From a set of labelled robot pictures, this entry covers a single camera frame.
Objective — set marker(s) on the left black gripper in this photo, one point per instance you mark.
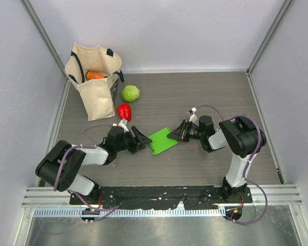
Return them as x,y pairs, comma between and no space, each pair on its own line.
138,141

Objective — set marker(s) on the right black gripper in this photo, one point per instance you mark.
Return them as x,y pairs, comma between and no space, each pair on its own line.
181,133

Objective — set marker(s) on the green paper box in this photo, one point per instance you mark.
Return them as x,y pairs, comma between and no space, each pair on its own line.
160,141

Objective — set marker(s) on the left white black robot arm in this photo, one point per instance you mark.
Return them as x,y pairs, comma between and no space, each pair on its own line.
60,167

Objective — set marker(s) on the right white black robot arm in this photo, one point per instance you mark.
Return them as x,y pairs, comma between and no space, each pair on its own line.
240,133

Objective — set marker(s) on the red bell pepper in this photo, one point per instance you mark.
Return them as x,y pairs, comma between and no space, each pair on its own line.
124,112

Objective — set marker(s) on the green cabbage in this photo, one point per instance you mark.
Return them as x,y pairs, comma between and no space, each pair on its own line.
130,93

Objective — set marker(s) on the beige canvas tote bag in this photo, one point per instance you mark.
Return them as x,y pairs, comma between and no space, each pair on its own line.
97,95

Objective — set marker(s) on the orange carrot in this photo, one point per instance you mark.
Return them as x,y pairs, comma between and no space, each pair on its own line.
94,75

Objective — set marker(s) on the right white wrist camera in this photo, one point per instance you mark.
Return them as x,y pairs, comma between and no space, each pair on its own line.
192,115

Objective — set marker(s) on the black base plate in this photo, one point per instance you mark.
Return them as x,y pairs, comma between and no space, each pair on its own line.
160,197

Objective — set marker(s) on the white slotted cable duct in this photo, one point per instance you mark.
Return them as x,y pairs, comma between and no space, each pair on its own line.
87,213

